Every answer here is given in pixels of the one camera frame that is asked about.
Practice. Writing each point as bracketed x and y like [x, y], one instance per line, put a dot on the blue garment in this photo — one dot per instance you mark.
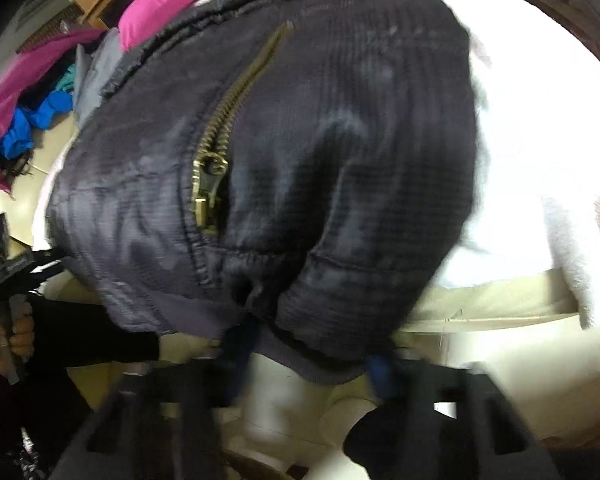
[35, 125]

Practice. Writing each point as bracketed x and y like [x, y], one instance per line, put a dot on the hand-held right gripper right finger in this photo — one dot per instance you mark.
[381, 377]

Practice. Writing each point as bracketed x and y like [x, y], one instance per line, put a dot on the magenta garment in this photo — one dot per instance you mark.
[10, 100]

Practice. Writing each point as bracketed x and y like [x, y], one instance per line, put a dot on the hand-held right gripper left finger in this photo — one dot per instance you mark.
[237, 370]

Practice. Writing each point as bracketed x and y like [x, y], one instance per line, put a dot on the person's left hand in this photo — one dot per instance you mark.
[22, 332]

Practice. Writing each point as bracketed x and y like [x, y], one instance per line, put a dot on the grey jacket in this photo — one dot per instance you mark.
[100, 75]

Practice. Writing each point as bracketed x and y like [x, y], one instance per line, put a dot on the pink pillow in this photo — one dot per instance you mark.
[150, 20]

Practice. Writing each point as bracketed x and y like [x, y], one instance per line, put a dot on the white blanket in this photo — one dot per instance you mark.
[530, 160]

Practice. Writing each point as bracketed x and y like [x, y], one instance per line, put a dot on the dark quilted jacket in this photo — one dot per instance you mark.
[290, 160]

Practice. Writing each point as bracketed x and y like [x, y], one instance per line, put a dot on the person's left forearm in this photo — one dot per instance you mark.
[90, 332]

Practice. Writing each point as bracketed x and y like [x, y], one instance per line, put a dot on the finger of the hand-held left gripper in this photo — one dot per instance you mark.
[52, 266]

